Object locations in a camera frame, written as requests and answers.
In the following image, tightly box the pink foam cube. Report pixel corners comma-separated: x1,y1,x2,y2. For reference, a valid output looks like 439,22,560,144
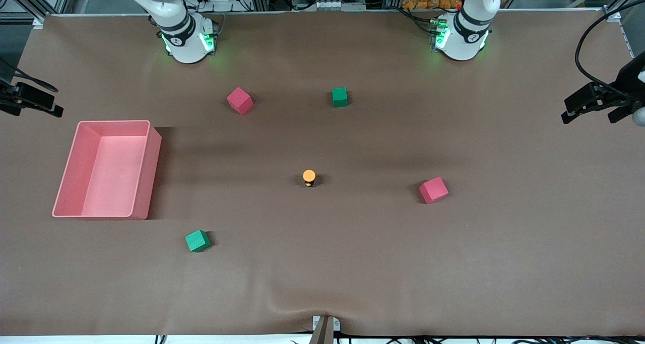
419,177,449,204
226,87,254,116

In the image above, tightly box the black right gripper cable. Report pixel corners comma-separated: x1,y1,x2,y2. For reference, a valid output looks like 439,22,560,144
0,57,58,94

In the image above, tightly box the white terminal block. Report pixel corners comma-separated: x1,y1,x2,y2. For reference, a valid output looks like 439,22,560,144
315,0,366,11

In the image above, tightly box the brown table cover sheet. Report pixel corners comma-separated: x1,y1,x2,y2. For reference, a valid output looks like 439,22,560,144
0,9,645,337

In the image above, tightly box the pink plastic bin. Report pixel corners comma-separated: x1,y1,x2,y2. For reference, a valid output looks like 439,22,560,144
52,120,162,220

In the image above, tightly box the metal table edge bracket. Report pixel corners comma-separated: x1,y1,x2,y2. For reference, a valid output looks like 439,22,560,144
311,315,341,344

